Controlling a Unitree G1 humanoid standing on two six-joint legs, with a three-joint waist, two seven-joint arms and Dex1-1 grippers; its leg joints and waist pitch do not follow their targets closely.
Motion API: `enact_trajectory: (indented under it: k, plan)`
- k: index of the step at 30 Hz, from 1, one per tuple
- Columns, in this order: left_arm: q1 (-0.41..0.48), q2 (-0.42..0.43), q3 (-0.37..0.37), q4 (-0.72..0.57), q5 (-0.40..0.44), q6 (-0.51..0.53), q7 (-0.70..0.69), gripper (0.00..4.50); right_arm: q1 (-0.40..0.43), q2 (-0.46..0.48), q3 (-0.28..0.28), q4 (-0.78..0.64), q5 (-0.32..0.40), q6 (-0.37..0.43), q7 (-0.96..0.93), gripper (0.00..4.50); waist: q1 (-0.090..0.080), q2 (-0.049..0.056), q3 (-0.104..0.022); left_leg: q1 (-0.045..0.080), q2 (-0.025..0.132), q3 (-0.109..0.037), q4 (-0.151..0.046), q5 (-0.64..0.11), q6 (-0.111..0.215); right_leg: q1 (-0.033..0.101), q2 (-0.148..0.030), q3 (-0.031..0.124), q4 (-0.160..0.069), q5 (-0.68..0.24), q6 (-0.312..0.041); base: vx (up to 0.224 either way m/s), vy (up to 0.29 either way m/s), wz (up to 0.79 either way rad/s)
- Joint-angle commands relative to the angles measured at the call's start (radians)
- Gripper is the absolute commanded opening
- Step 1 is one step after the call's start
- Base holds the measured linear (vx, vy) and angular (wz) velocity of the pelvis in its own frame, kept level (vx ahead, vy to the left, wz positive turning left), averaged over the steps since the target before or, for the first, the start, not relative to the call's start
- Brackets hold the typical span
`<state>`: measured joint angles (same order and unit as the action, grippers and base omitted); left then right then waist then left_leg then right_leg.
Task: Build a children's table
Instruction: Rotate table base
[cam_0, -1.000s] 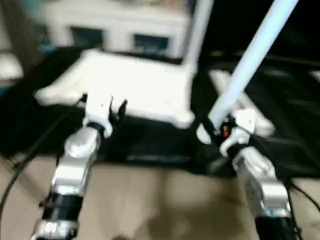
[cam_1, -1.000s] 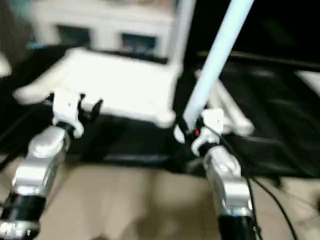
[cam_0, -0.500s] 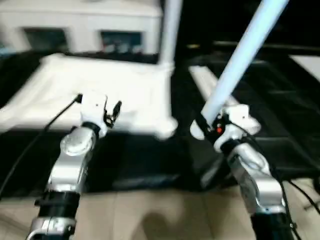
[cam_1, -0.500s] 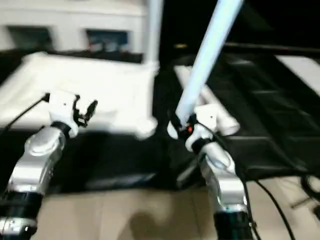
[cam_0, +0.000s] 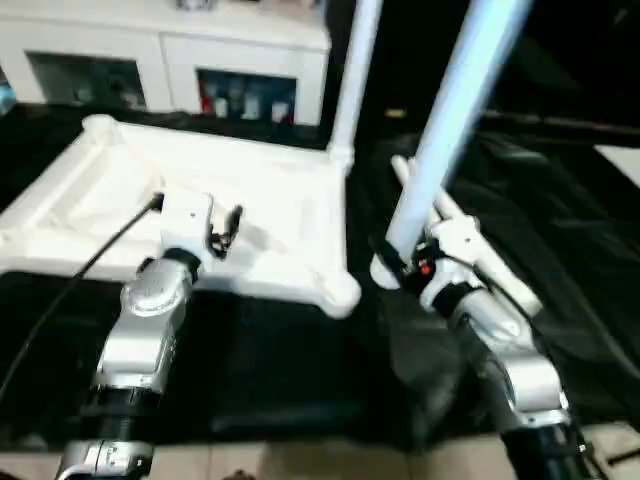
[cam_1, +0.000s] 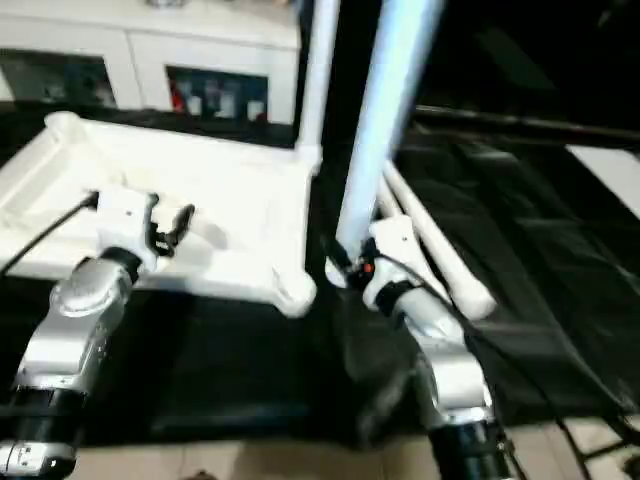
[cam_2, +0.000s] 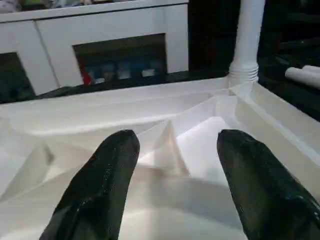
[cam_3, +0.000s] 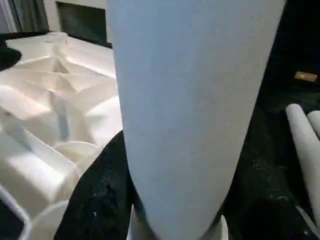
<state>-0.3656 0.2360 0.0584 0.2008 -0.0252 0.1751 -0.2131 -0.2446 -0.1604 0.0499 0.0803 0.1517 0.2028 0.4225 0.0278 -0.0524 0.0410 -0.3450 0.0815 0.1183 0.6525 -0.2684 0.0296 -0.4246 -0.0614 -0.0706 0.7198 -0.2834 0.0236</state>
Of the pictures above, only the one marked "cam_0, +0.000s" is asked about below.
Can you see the white plastic table top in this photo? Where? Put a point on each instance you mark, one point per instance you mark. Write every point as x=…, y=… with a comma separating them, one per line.
x=275, y=200

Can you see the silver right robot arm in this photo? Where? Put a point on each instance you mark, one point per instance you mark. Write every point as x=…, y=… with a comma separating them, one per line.
x=525, y=375

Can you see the white jar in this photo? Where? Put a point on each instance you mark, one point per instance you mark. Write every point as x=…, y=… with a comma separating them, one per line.
x=220, y=106

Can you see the white tub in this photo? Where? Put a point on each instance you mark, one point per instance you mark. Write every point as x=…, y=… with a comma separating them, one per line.
x=250, y=105

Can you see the white cup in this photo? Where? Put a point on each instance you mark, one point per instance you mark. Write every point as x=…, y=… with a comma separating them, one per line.
x=280, y=110

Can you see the red package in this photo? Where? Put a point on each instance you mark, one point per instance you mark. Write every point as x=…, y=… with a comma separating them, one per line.
x=206, y=100

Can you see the black work mat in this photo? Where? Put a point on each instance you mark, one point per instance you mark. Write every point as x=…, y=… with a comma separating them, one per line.
x=550, y=225

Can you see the small gold object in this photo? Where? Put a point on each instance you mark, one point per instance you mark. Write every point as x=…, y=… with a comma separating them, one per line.
x=395, y=112

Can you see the white glass door cabinet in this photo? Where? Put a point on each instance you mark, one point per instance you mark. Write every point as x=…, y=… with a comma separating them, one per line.
x=165, y=50

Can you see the dark long rod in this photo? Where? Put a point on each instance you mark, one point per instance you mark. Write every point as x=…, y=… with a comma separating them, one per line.
x=550, y=121

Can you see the small silver object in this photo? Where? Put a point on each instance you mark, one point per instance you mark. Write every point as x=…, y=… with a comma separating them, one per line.
x=195, y=3

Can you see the white flat board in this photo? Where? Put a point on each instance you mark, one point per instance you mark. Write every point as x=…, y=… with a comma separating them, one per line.
x=622, y=160

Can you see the white blue patterned roll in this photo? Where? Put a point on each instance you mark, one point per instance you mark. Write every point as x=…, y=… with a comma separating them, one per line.
x=6, y=97

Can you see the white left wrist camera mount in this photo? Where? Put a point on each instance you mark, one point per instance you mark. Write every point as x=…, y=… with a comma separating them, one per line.
x=185, y=220

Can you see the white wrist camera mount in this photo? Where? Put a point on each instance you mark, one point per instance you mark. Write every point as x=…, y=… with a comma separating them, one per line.
x=457, y=237
x=185, y=220

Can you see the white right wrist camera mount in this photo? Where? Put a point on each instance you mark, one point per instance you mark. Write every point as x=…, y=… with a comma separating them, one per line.
x=457, y=237

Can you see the black stand frame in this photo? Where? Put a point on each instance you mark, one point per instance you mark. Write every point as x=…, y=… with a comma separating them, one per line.
x=625, y=455

